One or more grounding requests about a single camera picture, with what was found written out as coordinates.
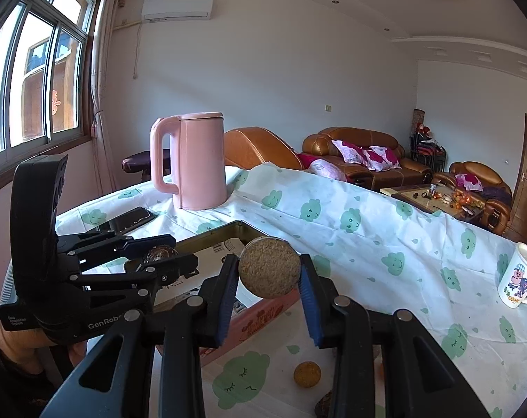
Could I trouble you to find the dark brown water chestnut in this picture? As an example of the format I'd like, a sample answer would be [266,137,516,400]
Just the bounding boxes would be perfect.
[143,245,179,265]

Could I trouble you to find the cut water chestnut white top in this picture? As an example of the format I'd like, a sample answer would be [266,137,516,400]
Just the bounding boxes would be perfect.
[239,237,301,299]

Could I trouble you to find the small brown longan fruit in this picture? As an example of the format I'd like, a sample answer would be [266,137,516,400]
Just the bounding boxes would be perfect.
[293,361,322,389]

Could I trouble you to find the person's left hand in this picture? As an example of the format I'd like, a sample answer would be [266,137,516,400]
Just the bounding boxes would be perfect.
[0,312,89,375]

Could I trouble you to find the black smartphone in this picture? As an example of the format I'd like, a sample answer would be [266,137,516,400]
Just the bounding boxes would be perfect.
[87,207,157,235]

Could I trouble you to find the printed paper in tin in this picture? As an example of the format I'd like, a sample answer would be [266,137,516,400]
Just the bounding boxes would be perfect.
[154,237,269,317]

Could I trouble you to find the pink metal tin box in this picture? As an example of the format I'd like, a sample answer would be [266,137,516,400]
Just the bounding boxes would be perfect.
[153,221,299,366]

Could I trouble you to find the dark purple stool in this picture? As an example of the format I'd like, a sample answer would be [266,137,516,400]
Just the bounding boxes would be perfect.
[121,149,171,182]

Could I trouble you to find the pink electric kettle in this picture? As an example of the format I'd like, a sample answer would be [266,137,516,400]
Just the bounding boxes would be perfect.
[150,112,227,210]

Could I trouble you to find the white cloud pattern tablecloth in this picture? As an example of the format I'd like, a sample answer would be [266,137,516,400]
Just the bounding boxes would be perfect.
[57,164,527,417]

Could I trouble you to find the white cartoon mug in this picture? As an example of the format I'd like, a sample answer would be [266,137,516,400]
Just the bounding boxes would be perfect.
[498,242,527,309]

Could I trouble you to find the brown leather chaise lounge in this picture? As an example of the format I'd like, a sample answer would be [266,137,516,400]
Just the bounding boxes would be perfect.
[224,126,303,170]

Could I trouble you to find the coffee table with clutter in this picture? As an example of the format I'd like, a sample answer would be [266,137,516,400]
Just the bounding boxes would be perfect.
[380,183,485,224]

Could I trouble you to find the brown leather armchair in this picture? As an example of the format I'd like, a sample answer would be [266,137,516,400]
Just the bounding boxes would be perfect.
[432,161,513,235]

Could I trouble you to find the brown leather long sofa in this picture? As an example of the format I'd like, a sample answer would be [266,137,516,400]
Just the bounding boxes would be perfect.
[302,127,432,191]

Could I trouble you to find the pink floral cushion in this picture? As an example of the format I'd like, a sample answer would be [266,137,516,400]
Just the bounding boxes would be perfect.
[332,140,401,172]

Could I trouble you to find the stacked chairs with clutter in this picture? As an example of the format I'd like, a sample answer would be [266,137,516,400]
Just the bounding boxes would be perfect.
[410,109,447,173]

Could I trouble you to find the beige curtain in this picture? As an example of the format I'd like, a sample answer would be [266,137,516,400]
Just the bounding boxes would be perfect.
[90,0,126,195]

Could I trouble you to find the window with frame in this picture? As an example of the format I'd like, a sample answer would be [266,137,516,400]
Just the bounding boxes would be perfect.
[0,0,97,169]

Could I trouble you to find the white wall air conditioner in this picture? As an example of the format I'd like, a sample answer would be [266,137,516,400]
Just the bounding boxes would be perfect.
[142,0,213,23]

